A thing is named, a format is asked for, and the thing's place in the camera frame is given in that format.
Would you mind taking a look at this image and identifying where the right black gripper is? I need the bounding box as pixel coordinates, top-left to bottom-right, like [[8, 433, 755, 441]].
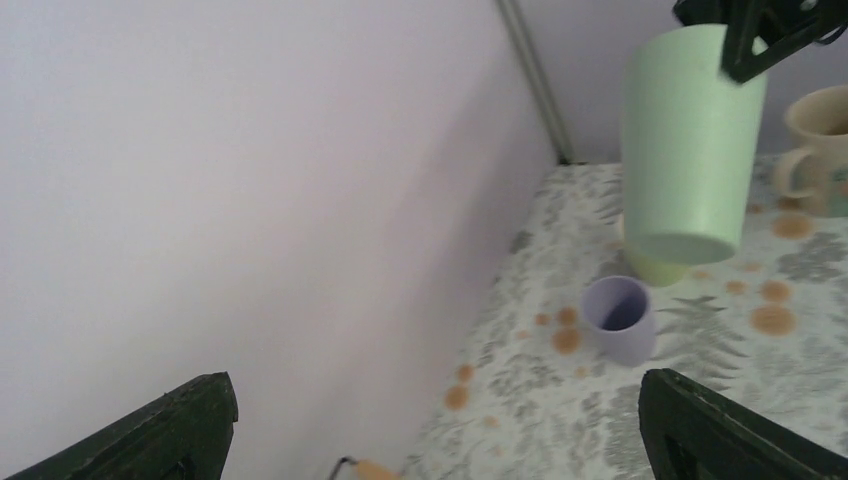
[[672, 0, 847, 84]]

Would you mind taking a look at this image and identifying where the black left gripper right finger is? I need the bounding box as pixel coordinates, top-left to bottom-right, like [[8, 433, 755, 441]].
[[638, 368, 847, 479]]

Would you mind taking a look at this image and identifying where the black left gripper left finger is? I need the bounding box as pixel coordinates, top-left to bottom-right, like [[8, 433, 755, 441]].
[[11, 372, 238, 479]]

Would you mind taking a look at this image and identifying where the mint green tumbler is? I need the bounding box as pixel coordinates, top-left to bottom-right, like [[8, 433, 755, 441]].
[[620, 24, 767, 265]]

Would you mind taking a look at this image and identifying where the lilac plastic cup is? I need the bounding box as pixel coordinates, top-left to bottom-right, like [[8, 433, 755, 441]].
[[579, 276, 656, 367]]

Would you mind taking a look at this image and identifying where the beige floral mug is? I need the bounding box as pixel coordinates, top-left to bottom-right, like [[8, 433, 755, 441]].
[[772, 85, 847, 218]]

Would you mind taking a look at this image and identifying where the light green mug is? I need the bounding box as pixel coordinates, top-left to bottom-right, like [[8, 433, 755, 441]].
[[623, 245, 689, 287]]

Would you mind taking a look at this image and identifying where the floral patterned table mat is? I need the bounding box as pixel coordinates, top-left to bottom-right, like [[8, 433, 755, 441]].
[[402, 156, 847, 479]]

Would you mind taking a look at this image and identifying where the black wire dish rack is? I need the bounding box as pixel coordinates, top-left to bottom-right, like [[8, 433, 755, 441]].
[[329, 457, 405, 480]]

